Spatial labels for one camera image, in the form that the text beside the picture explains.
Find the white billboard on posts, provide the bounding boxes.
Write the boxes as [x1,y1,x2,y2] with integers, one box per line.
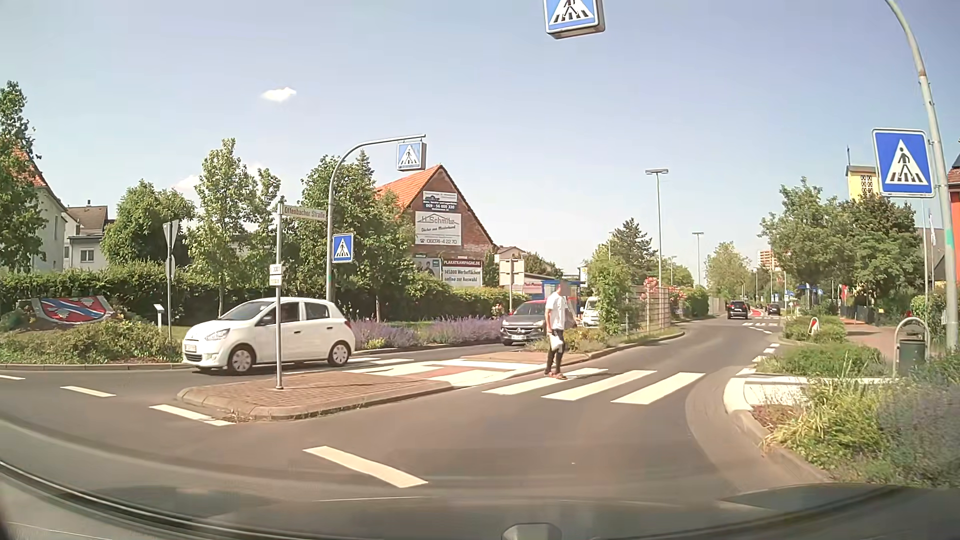
[498,257,527,315]

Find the brick gabled building with billboards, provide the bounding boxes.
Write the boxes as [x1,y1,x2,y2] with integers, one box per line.
[375,164,498,289]

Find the lavender flower bed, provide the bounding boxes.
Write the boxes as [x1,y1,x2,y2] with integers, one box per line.
[349,315,505,351]

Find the grey car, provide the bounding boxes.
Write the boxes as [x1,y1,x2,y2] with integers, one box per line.
[500,300,550,347]

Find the person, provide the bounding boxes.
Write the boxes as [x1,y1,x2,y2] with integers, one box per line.
[543,282,577,381]

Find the curved pole with crossing signs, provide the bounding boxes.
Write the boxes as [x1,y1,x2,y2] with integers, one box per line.
[324,134,428,304]

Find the grey asphalt road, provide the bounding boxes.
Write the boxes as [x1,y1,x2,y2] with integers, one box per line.
[0,316,834,519]

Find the brick paved traffic island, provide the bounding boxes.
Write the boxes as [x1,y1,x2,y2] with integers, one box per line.
[177,349,594,422]

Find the white small car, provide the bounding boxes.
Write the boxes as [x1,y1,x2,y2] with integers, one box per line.
[181,297,357,375]

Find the road markings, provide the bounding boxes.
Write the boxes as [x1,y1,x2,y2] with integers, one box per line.
[0,321,811,490]

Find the car's own bonnet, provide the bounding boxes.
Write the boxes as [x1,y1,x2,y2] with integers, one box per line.
[0,459,960,540]

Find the row of trees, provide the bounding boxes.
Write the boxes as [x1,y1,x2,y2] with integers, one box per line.
[100,137,418,322]

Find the planted traffic island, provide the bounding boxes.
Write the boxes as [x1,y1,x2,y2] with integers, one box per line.
[780,313,849,346]

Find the green hedge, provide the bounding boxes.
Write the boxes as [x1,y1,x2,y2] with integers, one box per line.
[0,260,530,325]

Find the large green tree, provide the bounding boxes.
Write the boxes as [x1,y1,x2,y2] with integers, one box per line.
[759,177,927,310]

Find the yellow tower building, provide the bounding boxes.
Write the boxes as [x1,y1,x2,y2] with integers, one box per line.
[845,146,882,202]

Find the grey house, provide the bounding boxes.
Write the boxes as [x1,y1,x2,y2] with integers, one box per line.
[63,200,114,272]

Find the reddish pavement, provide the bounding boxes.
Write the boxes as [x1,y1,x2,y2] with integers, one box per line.
[840,318,901,364]

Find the planted roundabout bed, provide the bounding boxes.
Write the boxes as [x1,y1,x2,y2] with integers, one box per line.
[0,319,189,370]

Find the red and blue crest display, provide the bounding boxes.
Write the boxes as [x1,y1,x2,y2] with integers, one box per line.
[18,294,116,330]

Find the planted verge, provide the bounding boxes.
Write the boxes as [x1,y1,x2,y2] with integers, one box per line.
[750,343,960,489]

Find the white house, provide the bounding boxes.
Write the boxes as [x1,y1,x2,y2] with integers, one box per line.
[0,146,70,274]

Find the green litter bin with hoop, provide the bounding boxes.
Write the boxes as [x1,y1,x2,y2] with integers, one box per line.
[893,316,932,378]

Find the grey pole with crossing signs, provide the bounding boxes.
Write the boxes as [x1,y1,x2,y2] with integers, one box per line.
[543,0,960,352]

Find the wire fence with roses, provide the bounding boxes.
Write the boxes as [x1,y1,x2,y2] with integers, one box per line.
[627,277,688,335]

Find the street name sign post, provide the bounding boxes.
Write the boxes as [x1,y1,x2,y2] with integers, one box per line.
[269,197,329,391]

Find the give way sign post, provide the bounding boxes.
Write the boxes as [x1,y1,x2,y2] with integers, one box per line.
[162,219,181,342]

